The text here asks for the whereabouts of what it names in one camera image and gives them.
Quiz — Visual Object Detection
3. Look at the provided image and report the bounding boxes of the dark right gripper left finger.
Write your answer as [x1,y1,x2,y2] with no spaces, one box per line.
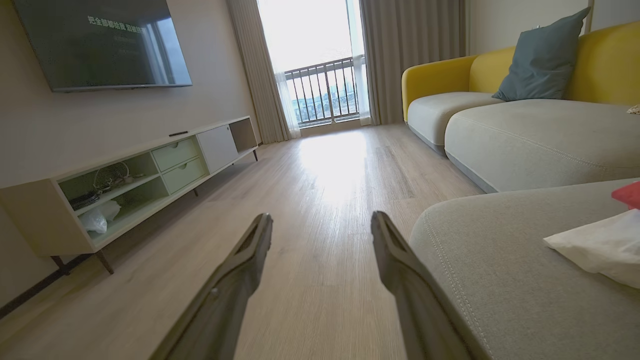
[150,212,274,360]

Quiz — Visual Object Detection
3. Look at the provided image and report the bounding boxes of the small grey sofa seat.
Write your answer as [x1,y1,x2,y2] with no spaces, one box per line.
[406,91,503,155]

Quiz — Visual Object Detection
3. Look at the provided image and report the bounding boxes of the blue grey throw pillow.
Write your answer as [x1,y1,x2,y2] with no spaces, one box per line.
[492,6,592,102]

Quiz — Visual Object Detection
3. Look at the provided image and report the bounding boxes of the grey stitched sofa chaise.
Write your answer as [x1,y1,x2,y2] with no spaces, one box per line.
[409,178,640,360]

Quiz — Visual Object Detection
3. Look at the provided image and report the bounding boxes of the red garment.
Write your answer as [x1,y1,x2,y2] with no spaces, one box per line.
[611,181,640,211]

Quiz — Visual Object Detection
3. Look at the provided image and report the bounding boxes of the yellow sofa backrest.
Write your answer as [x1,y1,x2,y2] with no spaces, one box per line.
[401,21,640,123]

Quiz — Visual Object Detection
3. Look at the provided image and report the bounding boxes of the dark metal balcony railing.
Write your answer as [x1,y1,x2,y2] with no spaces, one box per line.
[284,56,362,126]

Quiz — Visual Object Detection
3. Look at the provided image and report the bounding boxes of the wide grey sofa seat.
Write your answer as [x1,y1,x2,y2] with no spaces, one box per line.
[444,98,640,194]

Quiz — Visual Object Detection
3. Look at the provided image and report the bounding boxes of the white sheer curtain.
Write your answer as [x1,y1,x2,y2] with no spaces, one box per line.
[272,70,302,140]
[345,0,373,126]

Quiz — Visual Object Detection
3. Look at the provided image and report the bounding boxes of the white cabinet door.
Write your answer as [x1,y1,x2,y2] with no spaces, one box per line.
[196,124,240,174]

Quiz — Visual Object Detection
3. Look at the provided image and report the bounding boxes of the white garment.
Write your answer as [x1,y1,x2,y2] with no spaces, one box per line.
[543,209,640,290]

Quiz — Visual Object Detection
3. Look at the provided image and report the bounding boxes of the low beige TV cabinet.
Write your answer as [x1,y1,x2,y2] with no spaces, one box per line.
[0,116,260,276]

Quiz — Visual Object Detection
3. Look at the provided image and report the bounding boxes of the pale green cabinet drawer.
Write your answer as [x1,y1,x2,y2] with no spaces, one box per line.
[151,136,201,172]
[161,156,210,195]

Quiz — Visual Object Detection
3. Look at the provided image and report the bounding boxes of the beige pleated curtain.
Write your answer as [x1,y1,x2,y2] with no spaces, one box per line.
[360,0,468,126]
[226,0,292,146]

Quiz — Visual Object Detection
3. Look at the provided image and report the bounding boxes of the wall mounted flat television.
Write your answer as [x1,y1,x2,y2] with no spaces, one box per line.
[12,0,193,93]

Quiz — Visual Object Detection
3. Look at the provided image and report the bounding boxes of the dark flat stacked items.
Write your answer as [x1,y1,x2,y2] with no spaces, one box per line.
[69,190,101,211]

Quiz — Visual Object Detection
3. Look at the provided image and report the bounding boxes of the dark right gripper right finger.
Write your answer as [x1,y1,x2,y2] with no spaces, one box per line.
[371,210,493,360]

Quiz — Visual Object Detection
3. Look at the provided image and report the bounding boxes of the white plastic bag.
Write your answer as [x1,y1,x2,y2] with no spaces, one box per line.
[79,200,122,235]

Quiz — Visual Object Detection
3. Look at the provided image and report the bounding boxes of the white antler ornament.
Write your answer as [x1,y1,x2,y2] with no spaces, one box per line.
[92,161,146,193]

